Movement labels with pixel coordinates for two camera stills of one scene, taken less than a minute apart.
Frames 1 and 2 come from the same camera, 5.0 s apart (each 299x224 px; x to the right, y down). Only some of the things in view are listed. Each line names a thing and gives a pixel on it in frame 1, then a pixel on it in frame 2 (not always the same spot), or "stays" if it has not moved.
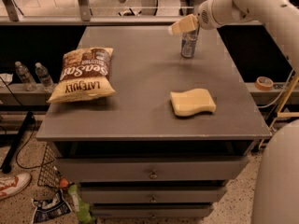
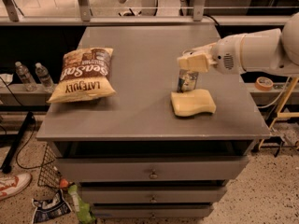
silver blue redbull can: x=189 y=44 to x=187 y=80
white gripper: x=207 y=19 to x=224 y=57
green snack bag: x=82 y=210 stays
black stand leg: x=7 y=164 stays
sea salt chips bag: x=85 y=75 stays
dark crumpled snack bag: x=50 y=208 stays
